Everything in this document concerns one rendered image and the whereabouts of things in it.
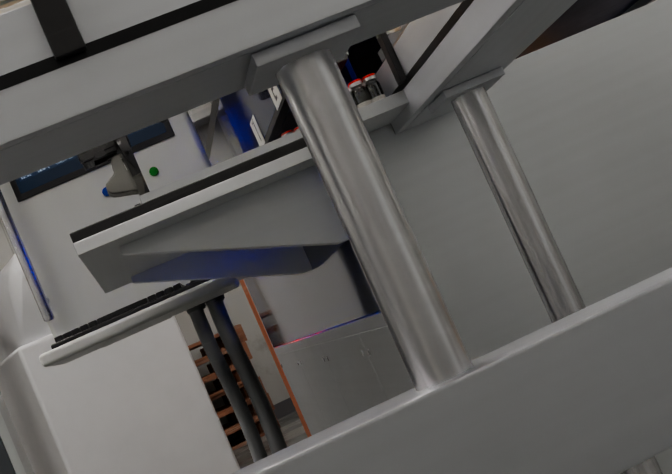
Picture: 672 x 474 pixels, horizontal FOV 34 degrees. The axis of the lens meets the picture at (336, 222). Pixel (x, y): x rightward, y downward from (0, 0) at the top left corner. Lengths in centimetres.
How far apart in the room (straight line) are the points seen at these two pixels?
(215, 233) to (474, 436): 95
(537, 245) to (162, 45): 78
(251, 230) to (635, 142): 62
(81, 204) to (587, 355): 194
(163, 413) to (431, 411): 439
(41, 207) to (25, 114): 188
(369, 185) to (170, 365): 441
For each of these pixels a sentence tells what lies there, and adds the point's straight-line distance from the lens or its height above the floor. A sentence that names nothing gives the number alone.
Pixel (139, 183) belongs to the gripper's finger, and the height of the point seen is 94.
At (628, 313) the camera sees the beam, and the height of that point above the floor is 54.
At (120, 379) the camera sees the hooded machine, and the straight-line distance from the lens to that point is 518.
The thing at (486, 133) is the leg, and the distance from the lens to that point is 152.
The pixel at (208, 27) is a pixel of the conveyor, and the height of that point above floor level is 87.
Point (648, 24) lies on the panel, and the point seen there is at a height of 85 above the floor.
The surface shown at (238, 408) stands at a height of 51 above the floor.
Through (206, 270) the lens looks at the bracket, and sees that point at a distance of 225.
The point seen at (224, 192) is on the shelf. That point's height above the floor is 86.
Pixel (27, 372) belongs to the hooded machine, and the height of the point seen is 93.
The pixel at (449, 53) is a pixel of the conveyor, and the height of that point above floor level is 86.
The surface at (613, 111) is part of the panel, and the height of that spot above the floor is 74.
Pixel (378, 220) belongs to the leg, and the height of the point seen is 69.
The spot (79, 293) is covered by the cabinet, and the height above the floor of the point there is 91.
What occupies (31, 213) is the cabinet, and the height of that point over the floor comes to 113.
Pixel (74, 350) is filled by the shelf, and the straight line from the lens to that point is 246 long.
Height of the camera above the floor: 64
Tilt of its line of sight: 4 degrees up
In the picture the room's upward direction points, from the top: 24 degrees counter-clockwise
